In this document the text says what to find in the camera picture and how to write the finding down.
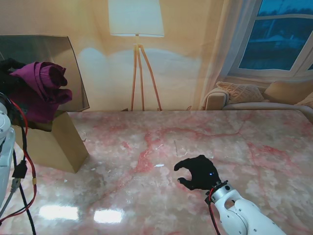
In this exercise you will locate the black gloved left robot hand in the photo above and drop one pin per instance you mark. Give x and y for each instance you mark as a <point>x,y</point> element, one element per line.
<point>9,80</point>

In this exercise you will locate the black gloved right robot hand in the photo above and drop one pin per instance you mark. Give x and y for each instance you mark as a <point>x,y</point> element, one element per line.
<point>201,175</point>

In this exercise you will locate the magenta shorts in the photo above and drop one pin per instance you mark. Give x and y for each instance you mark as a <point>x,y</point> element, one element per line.
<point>41,93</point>

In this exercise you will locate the kraft paper bag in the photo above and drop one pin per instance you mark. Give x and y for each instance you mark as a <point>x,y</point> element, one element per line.
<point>58,144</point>

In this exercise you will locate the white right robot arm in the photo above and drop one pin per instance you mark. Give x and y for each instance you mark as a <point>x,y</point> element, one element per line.
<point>239,210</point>

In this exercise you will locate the dark grey flat screen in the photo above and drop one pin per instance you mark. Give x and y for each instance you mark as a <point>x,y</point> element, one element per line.
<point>49,49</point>

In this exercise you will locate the beige sofa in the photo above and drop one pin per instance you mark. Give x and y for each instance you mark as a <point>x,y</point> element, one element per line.
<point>244,105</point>

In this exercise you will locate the cream knitted cushion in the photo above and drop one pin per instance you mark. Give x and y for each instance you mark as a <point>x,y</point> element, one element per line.
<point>239,91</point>

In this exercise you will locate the plain tan cushion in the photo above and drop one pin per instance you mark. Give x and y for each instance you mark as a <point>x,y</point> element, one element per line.
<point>286,91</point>

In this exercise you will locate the sheer white curtain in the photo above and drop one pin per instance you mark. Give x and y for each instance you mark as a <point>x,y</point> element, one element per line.
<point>227,49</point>

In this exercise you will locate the white tripod floor lamp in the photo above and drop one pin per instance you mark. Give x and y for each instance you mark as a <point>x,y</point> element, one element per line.
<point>135,19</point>

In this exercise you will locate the white framed window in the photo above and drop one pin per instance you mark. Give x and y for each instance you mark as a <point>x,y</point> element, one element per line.
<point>276,41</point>

